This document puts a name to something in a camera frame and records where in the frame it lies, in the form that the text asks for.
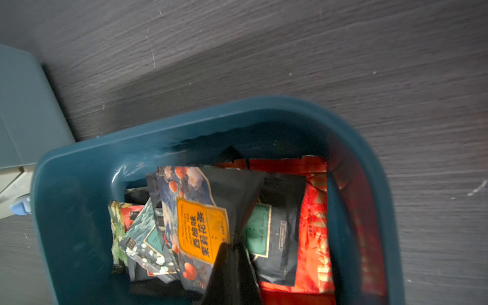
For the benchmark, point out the green label tea bag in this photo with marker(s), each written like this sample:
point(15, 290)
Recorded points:
point(122, 216)

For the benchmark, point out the teal plastic storage box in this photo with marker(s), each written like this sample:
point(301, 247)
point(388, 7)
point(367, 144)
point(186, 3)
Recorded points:
point(73, 185)

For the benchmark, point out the dark teal pattern tea bag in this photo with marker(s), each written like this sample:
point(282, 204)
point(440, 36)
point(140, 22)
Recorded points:
point(142, 244)

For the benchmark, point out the light blue drawer box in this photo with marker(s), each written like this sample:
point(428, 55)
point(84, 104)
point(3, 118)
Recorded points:
point(32, 124)

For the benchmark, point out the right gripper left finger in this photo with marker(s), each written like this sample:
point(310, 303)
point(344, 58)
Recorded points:
point(219, 285)

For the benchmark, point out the red tea bag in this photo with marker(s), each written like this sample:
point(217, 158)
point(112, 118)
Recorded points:
point(314, 280)

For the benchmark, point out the orange label tea bag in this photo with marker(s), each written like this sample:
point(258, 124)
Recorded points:
point(204, 207)

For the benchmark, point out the teal label black tea bag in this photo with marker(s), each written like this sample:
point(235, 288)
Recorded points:
point(272, 232)

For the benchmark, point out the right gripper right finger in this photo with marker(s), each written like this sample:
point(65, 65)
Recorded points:
point(245, 289)

